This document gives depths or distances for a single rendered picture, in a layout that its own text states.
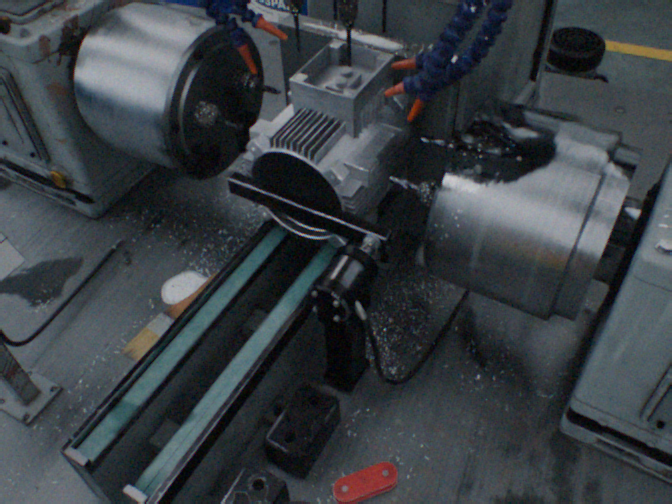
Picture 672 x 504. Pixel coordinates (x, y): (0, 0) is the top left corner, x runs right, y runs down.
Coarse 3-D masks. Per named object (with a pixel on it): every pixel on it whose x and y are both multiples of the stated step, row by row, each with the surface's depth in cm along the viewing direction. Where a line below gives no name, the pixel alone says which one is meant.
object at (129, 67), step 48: (96, 48) 95; (144, 48) 93; (192, 48) 91; (96, 96) 96; (144, 96) 92; (192, 96) 94; (240, 96) 105; (144, 144) 97; (192, 144) 98; (240, 144) 110
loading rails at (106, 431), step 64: (256, 256) 96; (320, 256) 95; (384, 256) 107; (192, 320) 88; (256, 320) 97; (128, 384) 81; (192, 384) 89; (256, 384) 83; (64, 448) 75; (128, 448) 81; (192, 448) 75
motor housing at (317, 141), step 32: (288, 128) 87; (320, 128) 86; (416, 128) 97; (256, 160) 90; (288, 160) 99; (320, 160) 84; (384, 160) 91; (320, 192) 101; (352, 192) 85; (384, 192) 96; (288, 224) 97
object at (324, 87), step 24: (336, 48) 92; (360, 48) 92; (312, 72) 91; (336, 72) 93; (360, 72) 93; (384, 72) 89; (312, 96) 87; (336, 96) 85; (360, 96) 85; (384, 96) 92; (360, 120) 88
